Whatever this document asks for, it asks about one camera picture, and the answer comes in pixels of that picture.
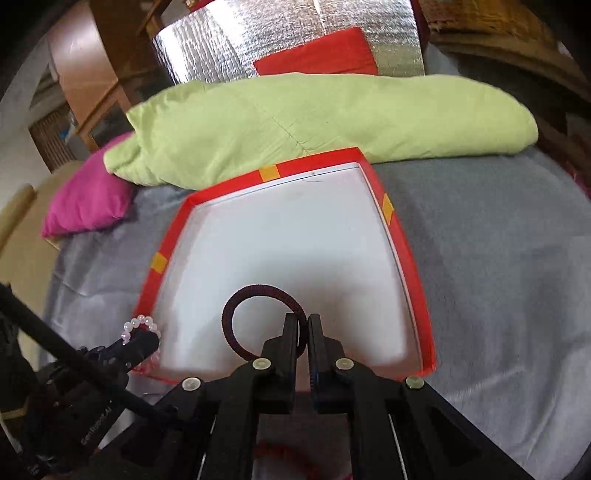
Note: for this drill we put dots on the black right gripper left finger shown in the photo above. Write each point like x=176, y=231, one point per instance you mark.
x=218, y=439

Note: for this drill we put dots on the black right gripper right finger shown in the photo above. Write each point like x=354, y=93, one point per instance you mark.
x=399, y=429

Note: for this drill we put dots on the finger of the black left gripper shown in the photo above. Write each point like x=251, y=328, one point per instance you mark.
x=141, y=345

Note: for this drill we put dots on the magenta pillow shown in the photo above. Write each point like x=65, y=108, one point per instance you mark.
x=92, y=199

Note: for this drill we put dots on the red shallow cardboard box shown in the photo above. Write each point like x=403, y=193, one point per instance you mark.
x=321, y=228

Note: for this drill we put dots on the grey bed blanket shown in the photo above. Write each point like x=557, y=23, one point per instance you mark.
x=503, y=249

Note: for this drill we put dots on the light green folded blanket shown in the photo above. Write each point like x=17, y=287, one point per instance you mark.
x=195, y=135

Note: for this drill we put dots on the wooden cabinet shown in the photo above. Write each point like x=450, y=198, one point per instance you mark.
x=104, y=58

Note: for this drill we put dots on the silver foil insulation sheet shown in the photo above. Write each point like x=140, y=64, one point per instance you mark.
x=222, y=41

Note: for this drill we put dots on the red cushion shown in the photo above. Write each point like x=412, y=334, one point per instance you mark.
x=342, y=52

